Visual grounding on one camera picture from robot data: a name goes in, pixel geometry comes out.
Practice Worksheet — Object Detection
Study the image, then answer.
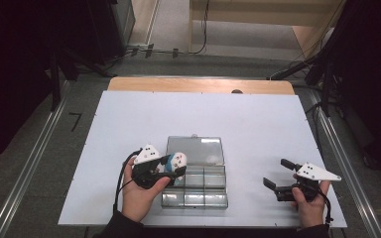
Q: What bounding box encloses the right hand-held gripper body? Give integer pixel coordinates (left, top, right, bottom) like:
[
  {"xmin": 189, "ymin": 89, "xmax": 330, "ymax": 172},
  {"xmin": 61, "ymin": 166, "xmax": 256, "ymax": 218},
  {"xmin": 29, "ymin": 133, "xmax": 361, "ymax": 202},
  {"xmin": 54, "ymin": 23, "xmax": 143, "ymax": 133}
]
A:
[{"xmin": 275, "ymin": 162, "xmax": 342, "ymax": 203}]

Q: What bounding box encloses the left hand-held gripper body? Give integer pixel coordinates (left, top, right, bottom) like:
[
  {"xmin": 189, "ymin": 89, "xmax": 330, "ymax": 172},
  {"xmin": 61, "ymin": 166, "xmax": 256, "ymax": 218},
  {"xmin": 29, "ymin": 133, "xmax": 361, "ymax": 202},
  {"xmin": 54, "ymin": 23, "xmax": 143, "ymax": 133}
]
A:
[{"xmin": 131, "ymin": 143, "xmax": 172, "ymax": 190}]

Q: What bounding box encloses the white and blue plush toy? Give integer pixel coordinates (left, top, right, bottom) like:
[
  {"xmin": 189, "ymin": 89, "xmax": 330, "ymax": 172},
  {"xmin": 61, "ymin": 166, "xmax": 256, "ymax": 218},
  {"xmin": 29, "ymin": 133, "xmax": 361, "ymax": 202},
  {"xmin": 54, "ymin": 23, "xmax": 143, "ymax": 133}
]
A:
[{"xmin": 164, "ymin": 152, "xmax": 189, "ymax": 182}]

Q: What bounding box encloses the clear grey compartment box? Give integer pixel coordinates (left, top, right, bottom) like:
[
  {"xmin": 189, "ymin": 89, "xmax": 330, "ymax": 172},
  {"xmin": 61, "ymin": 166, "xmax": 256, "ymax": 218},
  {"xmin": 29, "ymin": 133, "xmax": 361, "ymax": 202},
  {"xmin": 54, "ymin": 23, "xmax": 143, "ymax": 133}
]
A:
[{"xmin": 161, "ymin": 135, "xmax": 229, "ymax": 210}]

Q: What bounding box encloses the person's right hand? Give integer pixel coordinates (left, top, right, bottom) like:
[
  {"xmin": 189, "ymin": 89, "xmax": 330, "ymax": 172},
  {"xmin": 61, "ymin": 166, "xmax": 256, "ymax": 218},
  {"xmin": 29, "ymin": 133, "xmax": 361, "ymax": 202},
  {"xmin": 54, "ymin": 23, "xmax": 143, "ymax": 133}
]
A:
[{"xmin": 291, "ymin": 174, "xmax": 331, "ymax": 229}]

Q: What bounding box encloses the person's left hand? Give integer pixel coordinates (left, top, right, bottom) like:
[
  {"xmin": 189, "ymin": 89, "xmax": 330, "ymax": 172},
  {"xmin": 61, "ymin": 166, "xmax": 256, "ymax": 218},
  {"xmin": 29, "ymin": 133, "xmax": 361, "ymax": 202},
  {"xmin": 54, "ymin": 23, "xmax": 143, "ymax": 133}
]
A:
[{"xmin": 121, "ymin": 157, "xmax": 172, "ymax": 223}]

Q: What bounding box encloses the black metal stand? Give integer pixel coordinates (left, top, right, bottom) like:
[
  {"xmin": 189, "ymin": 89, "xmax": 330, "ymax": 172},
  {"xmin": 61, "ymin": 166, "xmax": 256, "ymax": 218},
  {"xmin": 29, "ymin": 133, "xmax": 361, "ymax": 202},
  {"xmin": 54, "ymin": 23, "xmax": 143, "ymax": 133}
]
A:
[
  {"xmin": 267, "ymin": 54, "xmax": 345, "ymax": 118},
  {"xmin": 48, "ymin": 49, "xmax": 112, "ymax": 112}
]

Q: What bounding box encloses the power strip with plugs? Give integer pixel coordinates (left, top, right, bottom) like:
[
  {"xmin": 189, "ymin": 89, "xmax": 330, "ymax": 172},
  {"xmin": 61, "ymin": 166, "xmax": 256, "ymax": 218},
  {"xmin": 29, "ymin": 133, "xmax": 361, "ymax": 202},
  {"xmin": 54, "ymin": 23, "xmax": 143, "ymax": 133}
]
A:
[{"xmin": 125, "ymin": 43, "xmax": 181, "ymax": 60}]

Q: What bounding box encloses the black curtain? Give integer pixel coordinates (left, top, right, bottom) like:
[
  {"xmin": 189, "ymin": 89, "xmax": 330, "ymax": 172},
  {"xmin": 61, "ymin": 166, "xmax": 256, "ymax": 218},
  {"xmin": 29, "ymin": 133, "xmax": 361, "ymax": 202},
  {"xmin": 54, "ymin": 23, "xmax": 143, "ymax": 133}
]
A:
[
  {"xmin": 323, "ymin": 0, "xmax": 381, "ymax": 170},
  {"xmin": 0, "ymin": 0, "xmax": 113, "ymax": 170}
]

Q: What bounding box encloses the dark grey cabinet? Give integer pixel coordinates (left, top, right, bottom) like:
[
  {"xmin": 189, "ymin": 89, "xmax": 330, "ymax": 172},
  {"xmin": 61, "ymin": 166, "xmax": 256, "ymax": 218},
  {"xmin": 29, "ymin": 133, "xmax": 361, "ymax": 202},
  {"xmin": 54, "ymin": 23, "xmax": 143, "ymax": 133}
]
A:
[{"xmin": 88, "ymin": 0, "xmax": 137, "ymax": 65}]

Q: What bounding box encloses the light wooden shelf unit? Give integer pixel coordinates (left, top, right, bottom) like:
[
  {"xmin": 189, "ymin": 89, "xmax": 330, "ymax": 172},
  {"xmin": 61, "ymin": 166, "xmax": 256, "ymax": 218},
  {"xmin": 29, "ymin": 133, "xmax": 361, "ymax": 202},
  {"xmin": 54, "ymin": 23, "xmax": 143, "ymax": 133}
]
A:
[{"xmin": 188, "ymin": 0, "xmax": 346, "ymax": 59}]

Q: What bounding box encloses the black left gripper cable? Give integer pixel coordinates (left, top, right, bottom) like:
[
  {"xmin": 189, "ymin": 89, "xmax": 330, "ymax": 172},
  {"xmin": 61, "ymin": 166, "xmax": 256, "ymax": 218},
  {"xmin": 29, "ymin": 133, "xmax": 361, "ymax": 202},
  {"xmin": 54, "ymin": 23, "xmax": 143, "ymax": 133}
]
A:
[{"xmin": 113, "ymin": 148, "xmax": 143, "ymax": 214}]

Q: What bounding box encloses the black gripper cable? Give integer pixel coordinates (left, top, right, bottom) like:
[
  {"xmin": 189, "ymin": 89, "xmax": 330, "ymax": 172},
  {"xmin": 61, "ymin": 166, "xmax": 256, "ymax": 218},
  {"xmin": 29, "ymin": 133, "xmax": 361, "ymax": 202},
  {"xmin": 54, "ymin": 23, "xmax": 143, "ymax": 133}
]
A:
[
  {"xmin": 113, "ymin": 148, "xmax": 143, "ymax": 214},
  {"xmin": 317, "ymin": 189, "xmax": 334, "ymax": 226}
]

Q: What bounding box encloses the metal floor rail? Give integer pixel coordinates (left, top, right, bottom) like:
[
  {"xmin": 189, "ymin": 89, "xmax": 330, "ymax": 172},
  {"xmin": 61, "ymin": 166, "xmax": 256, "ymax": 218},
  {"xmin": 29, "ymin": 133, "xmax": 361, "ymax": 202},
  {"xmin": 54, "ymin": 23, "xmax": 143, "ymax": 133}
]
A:
[
  {"xmin": 0, "ymin": 78, "xmax": 71, "ymax": 238},
  {"xmin": 307, "ymin": 88, "xmax": 378, "ymax": 238}
]

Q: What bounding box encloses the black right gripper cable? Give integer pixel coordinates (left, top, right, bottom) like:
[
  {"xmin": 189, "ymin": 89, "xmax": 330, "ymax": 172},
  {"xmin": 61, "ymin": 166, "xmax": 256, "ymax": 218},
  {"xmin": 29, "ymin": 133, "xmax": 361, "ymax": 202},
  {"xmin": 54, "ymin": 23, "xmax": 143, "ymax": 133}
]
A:
[{"xmin": 317, "ymin": 189, "xmax": 334, "ymax": 226}]

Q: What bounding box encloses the thin black hanging cable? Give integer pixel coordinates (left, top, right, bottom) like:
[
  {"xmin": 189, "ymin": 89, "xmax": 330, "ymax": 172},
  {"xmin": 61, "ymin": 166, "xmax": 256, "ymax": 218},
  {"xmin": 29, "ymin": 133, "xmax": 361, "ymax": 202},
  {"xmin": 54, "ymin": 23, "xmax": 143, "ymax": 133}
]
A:
[{"xmin": 191, "ymin": 0, "xmax": 211, "ymax": 56}]

